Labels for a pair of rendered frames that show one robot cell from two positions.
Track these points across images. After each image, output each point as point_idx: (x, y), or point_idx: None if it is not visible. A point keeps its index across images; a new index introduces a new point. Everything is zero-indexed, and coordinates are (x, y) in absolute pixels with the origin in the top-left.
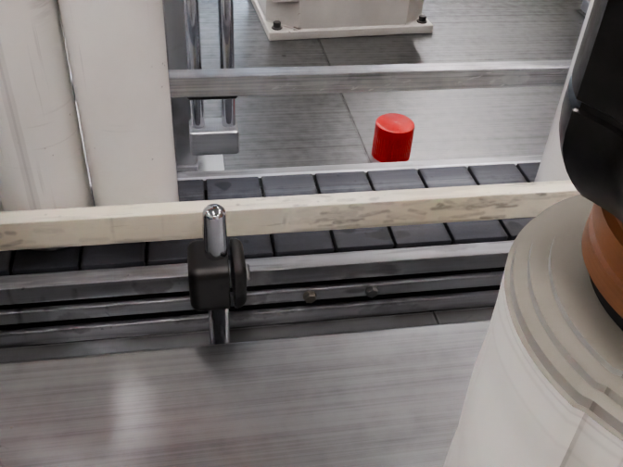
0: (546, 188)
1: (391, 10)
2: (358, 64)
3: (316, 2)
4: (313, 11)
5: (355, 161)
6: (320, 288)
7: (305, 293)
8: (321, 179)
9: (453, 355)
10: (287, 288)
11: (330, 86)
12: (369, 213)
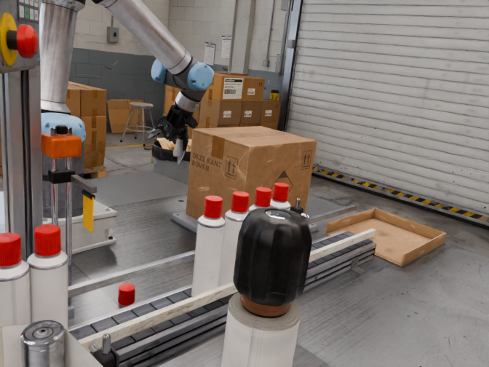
0: (199, 296)
1: (97, 237)
2: (91, 264)
3: (62, 240)
4: (62, 245)
5: (113, 307)
6: (133, 359)
7: (128, 362)
8: (114, 317)
9: (193, 360)
10: (121, 363)
11: (117, 280)
12: (146, 322)
